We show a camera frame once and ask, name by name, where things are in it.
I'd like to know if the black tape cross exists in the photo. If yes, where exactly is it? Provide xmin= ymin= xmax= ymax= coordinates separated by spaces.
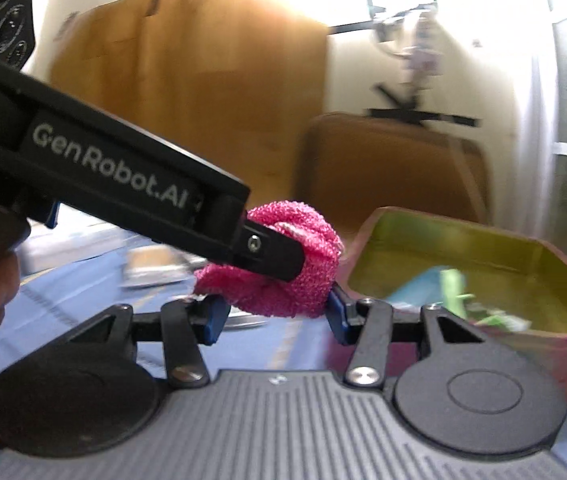
xmin=368 ymin=84 xmax=481 ymax=128

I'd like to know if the blue quilted table cover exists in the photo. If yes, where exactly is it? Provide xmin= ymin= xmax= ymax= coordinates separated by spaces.
xmin=0 ymin=219 xmax=567 ymax=480

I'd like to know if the pink macaron tin box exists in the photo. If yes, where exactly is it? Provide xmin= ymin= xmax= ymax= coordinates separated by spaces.
xmin=338 ymin=207 xmax=567 ymax=396

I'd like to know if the green cleaning cloth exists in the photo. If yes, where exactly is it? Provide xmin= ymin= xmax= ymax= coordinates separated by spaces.
xmin=466 ymin=302 xmax=532 ymax=333

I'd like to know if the pink fluffy towel ball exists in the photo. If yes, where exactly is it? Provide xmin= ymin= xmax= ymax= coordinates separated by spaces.
xmin=194 ymin=200 xmax=343 ymax=318

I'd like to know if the white power strip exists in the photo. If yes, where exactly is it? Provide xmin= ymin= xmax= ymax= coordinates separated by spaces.
xmin=367 ymin=0 xmax=442 ymax=110

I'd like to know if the green correction tape dispenser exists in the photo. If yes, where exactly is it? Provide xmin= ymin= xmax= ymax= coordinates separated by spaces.
xmin=440 ymin=269 xmax=475 ymax=318

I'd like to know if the white packet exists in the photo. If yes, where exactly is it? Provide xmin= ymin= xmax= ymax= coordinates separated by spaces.
xmin=122 ymin=245 xmax=207 ymax=288

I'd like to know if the blue glasses case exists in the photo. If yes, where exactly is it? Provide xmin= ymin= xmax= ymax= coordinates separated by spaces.
xmin=385 ymin=266 xmax=449 ymax=312

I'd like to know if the wood pattern wall sheet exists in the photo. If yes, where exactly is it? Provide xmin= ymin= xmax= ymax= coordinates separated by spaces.
xmin=49 ymin=0 xmax=328 ymax=206

